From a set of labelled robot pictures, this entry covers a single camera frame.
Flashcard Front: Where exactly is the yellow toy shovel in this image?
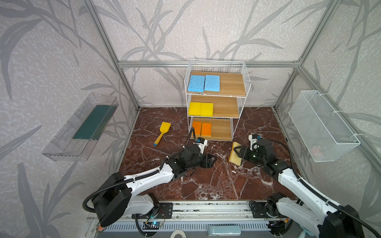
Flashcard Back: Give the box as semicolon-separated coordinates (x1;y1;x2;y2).
154;122;171;146

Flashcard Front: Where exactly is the yellow foam sponge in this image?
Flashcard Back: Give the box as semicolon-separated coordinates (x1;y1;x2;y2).
200;103;214;117
188;102;202;117

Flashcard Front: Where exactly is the blue cellulose sponge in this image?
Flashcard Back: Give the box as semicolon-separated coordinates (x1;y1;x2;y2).
204;75;220;92
188;75;205;93

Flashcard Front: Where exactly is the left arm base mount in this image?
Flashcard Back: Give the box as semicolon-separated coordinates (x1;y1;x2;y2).
138;202;174;219

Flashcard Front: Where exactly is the white wire wall basket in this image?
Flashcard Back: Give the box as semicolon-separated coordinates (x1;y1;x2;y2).
288;90;361;163

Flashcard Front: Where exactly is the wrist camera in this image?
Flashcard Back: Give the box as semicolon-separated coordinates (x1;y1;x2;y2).
194;137;208;154
249;134;262;150

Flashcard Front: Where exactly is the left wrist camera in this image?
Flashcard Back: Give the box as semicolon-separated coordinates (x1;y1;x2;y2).
194;137;208;154

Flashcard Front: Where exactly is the white wire wooden shelf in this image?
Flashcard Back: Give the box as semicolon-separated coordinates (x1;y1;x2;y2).
184;59;252;141

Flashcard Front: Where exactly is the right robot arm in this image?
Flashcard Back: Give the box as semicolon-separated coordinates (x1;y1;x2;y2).
229;134;381;238

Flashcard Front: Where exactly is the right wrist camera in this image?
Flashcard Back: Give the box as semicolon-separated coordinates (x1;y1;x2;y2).
249;134;262;150

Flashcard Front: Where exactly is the green circuit board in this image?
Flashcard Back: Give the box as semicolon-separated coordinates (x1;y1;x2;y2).
142;220;165;230

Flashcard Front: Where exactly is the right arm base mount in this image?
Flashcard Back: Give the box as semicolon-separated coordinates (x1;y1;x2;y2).
249;200;279;219

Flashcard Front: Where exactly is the beige orange scrub sponge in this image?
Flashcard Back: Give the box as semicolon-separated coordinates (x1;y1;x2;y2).
192;121;202;136

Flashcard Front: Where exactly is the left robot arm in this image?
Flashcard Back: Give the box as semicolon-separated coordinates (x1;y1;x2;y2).
82;129;217;227

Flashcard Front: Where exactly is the clear plastic wall tray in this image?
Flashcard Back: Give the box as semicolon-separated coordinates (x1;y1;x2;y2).
42;93;119;162

